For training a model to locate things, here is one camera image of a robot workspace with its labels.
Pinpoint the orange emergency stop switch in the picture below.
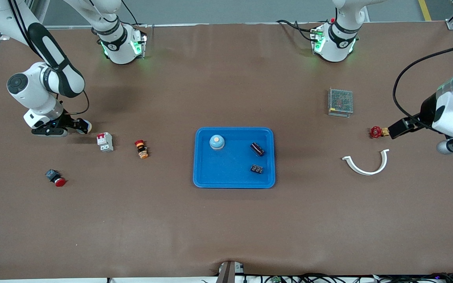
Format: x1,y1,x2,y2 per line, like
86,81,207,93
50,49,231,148
134,140,149,159

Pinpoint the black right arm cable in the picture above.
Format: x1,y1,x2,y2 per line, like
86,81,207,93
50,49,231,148
8,0,90,115

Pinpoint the black cable bundle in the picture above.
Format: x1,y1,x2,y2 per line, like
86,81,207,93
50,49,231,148
242,272,453,283

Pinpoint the metal table edge bracket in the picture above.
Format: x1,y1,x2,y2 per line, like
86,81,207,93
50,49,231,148
215,260,245,283

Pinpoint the white circuit breaker red switch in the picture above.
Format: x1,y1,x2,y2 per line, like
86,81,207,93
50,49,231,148
96,132,114,153

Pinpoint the red mushroom push button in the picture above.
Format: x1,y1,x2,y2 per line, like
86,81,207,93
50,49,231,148
45,169,67,187

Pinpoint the blue plastic tray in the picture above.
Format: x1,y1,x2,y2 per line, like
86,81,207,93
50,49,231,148
193,127,276,189

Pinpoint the metal mesh power supply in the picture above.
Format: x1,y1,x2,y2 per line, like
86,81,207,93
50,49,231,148
328,88,354,118

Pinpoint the brass valve red handwheel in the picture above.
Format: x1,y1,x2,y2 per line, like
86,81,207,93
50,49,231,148
369,126,389,139

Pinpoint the white curved pipe clamp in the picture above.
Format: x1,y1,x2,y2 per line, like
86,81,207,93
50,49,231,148
342,149,390,176

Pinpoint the black base cable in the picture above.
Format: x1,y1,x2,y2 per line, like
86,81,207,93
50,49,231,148
122,0,140,26
276,19,319,42

